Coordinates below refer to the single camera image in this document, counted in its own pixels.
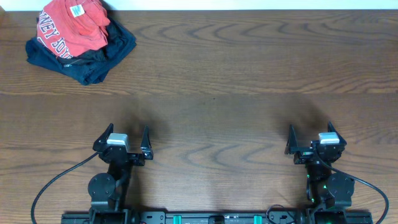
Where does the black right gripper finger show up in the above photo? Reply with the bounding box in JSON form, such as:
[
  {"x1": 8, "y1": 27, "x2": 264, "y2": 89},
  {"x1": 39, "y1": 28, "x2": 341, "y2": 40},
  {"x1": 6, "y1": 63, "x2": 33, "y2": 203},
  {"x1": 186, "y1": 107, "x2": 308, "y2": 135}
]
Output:
[
  {"x1": 328, "y1": 121, "x2": 347, "y2": 146},
  {"x1": 284, "y1": 124, "x2": 299, "y2": 154}
]

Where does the dark navy folded shirt pile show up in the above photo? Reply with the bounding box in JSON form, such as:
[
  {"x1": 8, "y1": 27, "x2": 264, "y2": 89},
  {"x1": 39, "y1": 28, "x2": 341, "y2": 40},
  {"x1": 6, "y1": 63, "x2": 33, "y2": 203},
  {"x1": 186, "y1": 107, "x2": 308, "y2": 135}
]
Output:
[{"x1": 25, "y1": 18, "x2": 136, "y2": 85}]

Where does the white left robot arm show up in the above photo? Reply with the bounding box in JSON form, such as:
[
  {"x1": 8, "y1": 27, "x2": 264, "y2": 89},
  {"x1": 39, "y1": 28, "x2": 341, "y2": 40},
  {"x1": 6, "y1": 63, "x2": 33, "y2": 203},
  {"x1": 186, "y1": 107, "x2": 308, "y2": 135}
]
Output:
[{"x1": 88, "y1": 123, "x2": 154, "y2": 223}]

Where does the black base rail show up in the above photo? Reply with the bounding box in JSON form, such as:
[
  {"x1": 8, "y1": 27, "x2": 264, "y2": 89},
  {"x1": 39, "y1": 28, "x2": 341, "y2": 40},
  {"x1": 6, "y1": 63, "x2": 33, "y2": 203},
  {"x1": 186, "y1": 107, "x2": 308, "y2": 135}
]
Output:
[{"x1": 61, "y1": 210, "x2": 373, "y2": 224}]

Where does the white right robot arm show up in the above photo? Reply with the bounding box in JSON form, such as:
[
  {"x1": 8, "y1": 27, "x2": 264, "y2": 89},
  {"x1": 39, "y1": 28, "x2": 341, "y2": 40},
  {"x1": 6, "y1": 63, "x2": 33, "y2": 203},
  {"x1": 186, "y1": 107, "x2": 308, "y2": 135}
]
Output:
[{"x1": 285, "y1": 123, "x2": 354, "y2": 223}]

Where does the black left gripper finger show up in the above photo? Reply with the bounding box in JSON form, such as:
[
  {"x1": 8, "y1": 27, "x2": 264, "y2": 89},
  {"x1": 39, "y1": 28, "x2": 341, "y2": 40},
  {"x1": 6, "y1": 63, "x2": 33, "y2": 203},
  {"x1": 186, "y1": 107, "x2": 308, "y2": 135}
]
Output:
[
  {"x1": 93, "y1": 123, "x2": 114, "y2": 152},
  {"x1": 140, "y1": 126, "x2": 154, "y2": 160}
]

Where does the orange red t-shirt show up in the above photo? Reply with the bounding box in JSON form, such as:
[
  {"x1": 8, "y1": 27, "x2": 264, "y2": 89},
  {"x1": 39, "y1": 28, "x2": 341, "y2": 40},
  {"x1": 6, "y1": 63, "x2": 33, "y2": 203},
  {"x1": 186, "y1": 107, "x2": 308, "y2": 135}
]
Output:
[{"x1": 36, "y1": 0, "x2": 110, "y2": 58}]

